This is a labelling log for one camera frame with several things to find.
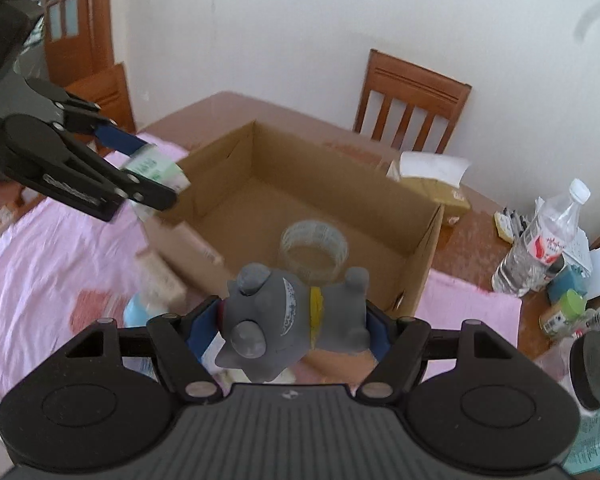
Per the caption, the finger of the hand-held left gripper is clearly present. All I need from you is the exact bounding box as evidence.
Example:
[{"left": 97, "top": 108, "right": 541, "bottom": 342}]
[
  {"left": 60, "top": 129, "right": 179, "bottom": 212},
  {"left": 25, "top": 77, "right": 149, "bottom": 156}
]

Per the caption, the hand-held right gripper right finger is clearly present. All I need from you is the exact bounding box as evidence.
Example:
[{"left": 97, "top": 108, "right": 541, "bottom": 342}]
[{"left": 357, "top": 300, "right": 519, "bottom": 403}]

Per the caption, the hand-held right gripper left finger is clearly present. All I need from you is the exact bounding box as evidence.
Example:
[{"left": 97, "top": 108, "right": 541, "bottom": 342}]
[{"left": 65, "top": 295, "right": 226, "bottom": 405}]

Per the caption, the green and white packet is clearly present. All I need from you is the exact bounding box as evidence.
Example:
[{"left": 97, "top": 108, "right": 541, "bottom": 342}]
[{"left": 122, "top": 144, "right": 191, "bottom": 221}]

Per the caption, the grey cat toy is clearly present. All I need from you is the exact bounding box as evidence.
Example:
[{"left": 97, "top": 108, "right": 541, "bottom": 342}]
[{"left": 215, "top": 262, "right": 372, "bottom": 385}]

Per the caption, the large cardboard box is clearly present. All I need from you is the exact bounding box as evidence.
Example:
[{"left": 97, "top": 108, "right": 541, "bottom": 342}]
[{"left": 144, "top": 120, "right": 446, "bottom": 386}]

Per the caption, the white and pink carton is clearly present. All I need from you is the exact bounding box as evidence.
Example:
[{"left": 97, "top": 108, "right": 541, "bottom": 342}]
[{"left": 135, "top": 250, "right": 188, "bottom": 311}]

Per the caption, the wooden door with glass panes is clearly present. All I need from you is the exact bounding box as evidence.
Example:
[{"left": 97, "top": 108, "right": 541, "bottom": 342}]
[{"left": 0, "top": 0, "right": 137, "bottom": 137}]

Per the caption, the pink cloth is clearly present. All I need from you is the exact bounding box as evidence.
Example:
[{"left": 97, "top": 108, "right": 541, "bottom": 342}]
[{"left": 0, "top": 130, "right": 576, "bottom": 411}]

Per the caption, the small brown box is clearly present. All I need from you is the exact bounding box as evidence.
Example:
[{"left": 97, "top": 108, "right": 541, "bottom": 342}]
[{"left": 387, "top": 160, "right": 473, "bottom": 226}]

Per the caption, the white tissue paper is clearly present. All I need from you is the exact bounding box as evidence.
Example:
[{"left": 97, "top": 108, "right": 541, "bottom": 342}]
[{"left": 399, "top": 151, "right": 473, "bottom": 188}]

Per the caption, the bundle of black markers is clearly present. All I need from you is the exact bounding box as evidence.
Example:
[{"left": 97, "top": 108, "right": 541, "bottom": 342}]
[{"left": 494, "top": 205, "right": 532, "bottom": 243}]

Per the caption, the green lid jar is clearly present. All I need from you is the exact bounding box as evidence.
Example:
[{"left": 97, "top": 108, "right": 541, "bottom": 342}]
[{"left": 539, "top": 290, "right": 587, "bottom": 337}]

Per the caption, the clear plastic water bottle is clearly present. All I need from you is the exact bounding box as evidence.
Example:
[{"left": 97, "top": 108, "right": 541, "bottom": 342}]
[{"left": 491, "top": 178, "right": 592, "bottom": 297}]

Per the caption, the teal box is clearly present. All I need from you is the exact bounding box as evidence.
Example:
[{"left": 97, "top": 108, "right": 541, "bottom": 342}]
[{"left": 547, "top": 265, "right": 592, "bottom": 303}]

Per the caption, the black round disc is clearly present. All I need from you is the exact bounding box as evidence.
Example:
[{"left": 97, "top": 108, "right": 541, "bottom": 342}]
[{"left": 569, "top": 332, "right": 600, "bottom": 411}]

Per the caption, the printed leaflet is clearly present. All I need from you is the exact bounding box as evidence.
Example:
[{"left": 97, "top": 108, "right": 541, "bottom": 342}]
[{"left": 564, "top": 405, "right": 600, "bottom": 474}]

